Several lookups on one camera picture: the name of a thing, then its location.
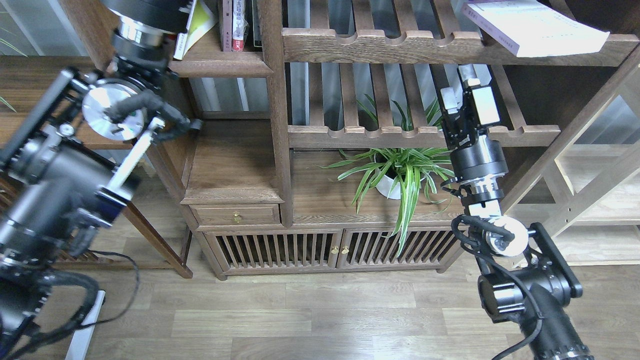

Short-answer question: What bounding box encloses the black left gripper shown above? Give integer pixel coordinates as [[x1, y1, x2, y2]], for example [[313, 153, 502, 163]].
[[101, 0, 194, 34]]

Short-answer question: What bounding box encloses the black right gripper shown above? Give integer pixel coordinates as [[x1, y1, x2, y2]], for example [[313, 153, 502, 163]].
[[439, 64, 509, 184]]

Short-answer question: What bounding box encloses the yellow green book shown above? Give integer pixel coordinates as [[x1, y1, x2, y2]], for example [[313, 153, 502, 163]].
[[173, 0, 218, 60]]

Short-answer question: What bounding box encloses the white lavender book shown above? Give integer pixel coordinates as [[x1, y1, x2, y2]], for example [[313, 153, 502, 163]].
[[461, 0, 610, 58]]

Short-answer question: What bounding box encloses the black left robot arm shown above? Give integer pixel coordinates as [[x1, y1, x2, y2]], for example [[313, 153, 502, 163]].
[[1, 0, 201, 360]]

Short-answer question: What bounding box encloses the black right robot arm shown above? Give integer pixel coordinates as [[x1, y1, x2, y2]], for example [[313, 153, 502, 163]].
[[433, 64, 594, 360]]

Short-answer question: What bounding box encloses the light wooden shelf unit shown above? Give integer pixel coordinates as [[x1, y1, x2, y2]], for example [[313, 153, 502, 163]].
[[503, 54, 639, 265]]

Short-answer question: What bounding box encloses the upright pink spine book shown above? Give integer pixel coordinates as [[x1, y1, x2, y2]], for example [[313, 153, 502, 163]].
[[218, 0, 233, 52]]

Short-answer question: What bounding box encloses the upright red white book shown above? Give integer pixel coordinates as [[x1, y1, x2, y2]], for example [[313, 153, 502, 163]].
[[231, 0, 249, 52]]

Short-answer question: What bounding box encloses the upright dark book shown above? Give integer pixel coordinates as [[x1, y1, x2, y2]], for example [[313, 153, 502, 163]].
[[250, 0, 262, 49]]

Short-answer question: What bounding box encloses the potted spider plant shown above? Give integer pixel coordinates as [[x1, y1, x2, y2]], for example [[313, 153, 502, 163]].
[[320, 93, 481, 256]]

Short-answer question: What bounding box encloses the dark wooden bookshelf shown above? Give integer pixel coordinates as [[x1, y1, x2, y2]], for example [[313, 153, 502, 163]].
[[150, 0, 639, 280]]

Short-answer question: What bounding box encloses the dark wooden side table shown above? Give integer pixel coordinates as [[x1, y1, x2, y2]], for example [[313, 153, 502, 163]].
[[1, 55, 193, 279]]

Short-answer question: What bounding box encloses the right slatted cabinet door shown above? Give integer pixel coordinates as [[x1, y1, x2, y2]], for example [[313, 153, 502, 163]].
[[336, 227, 463, 273]]

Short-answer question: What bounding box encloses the slatted cabinet door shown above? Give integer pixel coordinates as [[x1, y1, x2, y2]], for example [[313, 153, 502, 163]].
[[204, 229, 343, 276], [336, 227, 463, 273]]

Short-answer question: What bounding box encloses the left slatted cabinet door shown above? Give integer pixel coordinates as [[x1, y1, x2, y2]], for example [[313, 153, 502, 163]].
[[204, 229, 343, 276]]

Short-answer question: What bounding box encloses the white metal leg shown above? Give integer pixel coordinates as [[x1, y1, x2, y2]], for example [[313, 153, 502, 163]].
[[65, 289, 106, 360]]

